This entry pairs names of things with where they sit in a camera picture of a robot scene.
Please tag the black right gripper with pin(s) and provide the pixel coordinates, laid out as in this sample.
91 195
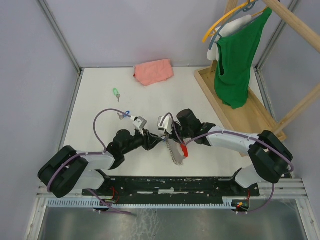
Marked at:
172 134

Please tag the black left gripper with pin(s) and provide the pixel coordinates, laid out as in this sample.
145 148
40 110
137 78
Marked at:
150 140

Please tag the metal key organizer red handle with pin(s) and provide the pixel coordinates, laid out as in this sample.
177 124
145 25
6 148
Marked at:
176 152

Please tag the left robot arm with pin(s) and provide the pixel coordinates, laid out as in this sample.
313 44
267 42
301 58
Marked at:
70 169

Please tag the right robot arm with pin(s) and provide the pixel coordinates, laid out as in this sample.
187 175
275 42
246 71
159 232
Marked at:
270 159

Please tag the key with green tag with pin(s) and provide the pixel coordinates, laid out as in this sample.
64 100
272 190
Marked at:
117 94

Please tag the wooden clothes rack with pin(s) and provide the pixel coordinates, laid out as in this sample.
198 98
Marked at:
257 114

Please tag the folded pink cloth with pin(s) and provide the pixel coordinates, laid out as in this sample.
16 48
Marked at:
149 73

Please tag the white garment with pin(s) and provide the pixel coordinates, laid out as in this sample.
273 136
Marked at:
227 30

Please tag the green shirt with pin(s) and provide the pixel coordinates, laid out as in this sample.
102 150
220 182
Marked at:
236 55

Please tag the blue grey hanger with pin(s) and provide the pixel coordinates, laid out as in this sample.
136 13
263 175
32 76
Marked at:
240 14

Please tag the yellow hanger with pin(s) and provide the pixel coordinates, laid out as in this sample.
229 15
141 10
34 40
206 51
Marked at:
231 8

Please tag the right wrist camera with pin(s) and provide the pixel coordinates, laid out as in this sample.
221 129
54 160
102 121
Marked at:
165 124

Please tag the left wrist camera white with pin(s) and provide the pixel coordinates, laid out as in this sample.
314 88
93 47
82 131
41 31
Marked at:
139 123

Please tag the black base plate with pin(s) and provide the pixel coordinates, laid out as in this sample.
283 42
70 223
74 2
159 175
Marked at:
162 190

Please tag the aluminium corner frame post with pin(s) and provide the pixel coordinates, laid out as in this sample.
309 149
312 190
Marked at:
49 15

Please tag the right aluminium frame post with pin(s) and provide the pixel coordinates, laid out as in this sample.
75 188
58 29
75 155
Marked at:
292 7

